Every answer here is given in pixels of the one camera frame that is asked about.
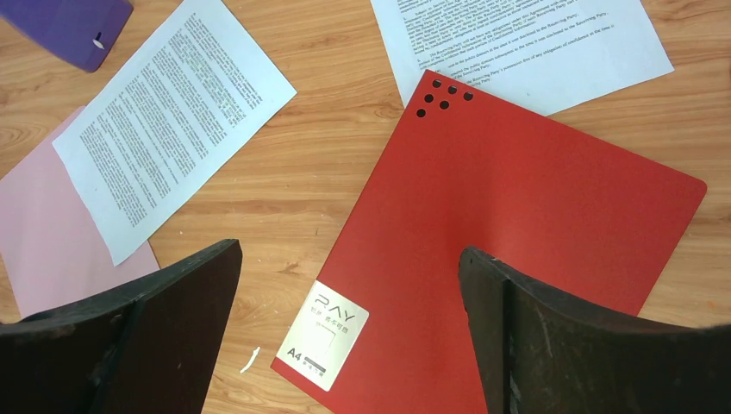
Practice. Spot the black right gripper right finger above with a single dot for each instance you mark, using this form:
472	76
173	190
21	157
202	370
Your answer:
542	350

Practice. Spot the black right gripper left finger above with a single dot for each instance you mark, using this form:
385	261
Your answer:
147	346

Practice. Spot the red folder with black inside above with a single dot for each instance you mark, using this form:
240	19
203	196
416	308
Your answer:
383	328

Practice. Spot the printed white paper sheet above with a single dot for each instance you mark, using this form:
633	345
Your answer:
543	55

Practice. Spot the pink clipboard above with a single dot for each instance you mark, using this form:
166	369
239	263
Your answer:
50	246

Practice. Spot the printed paper sheet on clipboard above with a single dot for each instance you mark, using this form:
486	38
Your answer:
195	92

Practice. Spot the purple plastic stand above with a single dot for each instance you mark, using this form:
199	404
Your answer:
80	32

